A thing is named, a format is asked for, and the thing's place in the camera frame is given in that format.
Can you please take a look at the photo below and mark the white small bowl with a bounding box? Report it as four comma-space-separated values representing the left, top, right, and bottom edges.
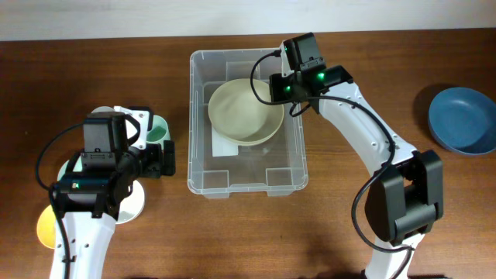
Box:
116, 181, 145, 225

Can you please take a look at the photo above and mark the beige bowl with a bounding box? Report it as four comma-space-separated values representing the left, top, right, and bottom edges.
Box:
212, 115, 284, 146

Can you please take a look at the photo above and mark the cream bowl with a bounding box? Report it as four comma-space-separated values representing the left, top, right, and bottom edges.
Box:
208, 78, 284, 124

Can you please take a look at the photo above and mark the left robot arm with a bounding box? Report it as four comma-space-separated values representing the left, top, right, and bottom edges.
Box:
49, 112, 175, 278

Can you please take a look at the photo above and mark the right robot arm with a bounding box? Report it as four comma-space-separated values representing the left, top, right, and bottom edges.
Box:
270, 66, 443, 278

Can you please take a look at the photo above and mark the grey plastic cup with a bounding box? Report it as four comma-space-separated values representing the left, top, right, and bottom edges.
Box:
91, 106, 115, 113

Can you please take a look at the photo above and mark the mint green plastic cup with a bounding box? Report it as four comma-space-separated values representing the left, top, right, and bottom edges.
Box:
146, 115, 171, 143

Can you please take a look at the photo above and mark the dark blue bowl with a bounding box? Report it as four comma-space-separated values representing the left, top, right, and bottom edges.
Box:
428, 87, 495, 156

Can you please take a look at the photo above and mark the mint green small bowl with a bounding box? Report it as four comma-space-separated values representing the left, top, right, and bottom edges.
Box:
57, 158, 82, 181

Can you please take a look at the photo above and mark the yellow small bowl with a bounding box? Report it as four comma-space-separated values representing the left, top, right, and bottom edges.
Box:
36, 205, 56, 250

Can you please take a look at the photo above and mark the clear plastic storage bin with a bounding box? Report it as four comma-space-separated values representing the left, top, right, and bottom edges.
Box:
188, 48, 308, 198

